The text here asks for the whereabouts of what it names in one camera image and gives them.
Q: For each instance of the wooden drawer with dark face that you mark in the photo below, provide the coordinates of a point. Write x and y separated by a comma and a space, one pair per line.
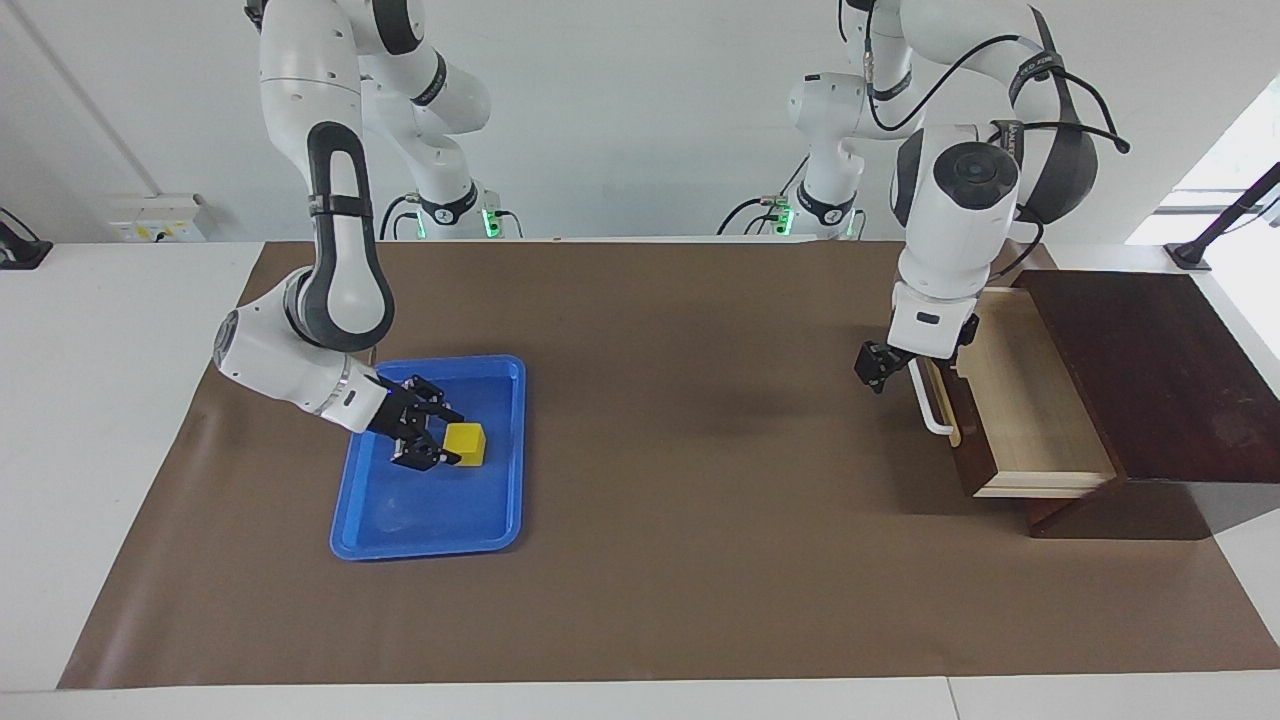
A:
1030, 400

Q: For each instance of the brown paper table mat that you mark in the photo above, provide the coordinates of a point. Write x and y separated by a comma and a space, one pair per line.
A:
700, 450

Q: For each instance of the yellow cube block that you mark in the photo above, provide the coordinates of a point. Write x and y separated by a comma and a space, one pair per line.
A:
467, 445

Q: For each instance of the white wall socket box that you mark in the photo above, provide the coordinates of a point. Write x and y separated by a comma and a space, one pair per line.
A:
150, 218

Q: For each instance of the dark wooden drawer cabinet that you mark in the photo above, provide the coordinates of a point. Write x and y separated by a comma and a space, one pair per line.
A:
1180, 380

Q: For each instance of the blue plastic tray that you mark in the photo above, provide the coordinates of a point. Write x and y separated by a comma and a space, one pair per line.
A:
430, 510

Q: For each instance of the black stand arm with base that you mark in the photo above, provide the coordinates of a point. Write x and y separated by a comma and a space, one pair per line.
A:
1225, 215

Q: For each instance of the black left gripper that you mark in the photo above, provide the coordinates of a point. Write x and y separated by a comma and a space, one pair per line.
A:
897, 357

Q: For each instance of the black table clamp mount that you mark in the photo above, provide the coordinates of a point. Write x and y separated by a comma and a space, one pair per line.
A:
20, 250

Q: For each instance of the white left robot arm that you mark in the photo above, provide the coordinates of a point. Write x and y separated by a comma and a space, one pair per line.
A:
960, 230

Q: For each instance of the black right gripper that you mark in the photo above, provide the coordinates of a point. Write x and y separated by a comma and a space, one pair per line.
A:
392, 410

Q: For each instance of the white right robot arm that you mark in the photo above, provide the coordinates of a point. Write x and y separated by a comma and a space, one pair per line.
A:
335, 270

